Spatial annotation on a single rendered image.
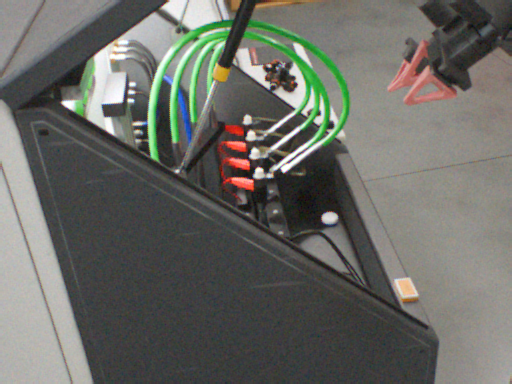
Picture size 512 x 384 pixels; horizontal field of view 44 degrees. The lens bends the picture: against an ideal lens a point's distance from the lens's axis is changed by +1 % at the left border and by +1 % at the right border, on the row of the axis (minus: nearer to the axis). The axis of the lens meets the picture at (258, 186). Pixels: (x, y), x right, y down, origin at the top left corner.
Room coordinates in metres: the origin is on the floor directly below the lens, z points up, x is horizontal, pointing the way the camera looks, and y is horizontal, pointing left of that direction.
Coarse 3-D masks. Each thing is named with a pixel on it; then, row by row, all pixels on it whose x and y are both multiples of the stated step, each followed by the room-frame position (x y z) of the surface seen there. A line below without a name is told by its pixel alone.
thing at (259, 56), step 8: (248, 48) 2.11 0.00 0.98; (256, 48) 2.10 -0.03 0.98; (264, 48) 2.10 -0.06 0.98; (272, 48) 2.09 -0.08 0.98; (256, 56) 2.03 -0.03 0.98; (264, 56) 2.02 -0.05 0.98; (272, 56) 2.02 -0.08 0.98; (280, 56) 2.01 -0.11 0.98; (256, 64) 1.96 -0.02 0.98; (264, 64) 1.96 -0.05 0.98
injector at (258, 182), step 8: (264, 176) 1.07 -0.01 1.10; (256, 184) 1.06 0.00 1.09; (264, 184) 1.06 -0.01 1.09; (256, 192) 1.07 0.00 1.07; (264, 192) 1.06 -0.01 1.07; (272, 192) 1.08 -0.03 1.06; (256, 200) 1.07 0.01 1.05; (264, 200) 1.06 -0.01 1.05; (272, 200) 1.07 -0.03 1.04; (264, 208) 1.07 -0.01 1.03; (264, 216) 1.07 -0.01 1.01; (264, 224) 1.07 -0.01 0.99
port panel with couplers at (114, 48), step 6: (114, 42) 1.34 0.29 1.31; (120, 42) 1.34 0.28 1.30; (126, 42) 1.34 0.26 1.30; (108, 48) 1.25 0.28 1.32; (114, 48) 1.30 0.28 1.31; (120, 48) 1.30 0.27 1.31; (108, 54) 1.24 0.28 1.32; (114, 54) 1.26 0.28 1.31; (120, 54) 1.26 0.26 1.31; (108, 60) 1.23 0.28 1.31; (114, 60) 1.25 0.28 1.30; (120, 60) 1.25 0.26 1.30; (108, 66) 1.23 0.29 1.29; (114, 66) 1.29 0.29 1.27; (114, 72) 1.27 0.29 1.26; (132, 84) 1.34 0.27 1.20; (132, 96) 1.30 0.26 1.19; (132, 102) 1.25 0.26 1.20; (138, 126) 1.34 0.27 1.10; (138, 132) 1.30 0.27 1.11; (138, 144) 1.25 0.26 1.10
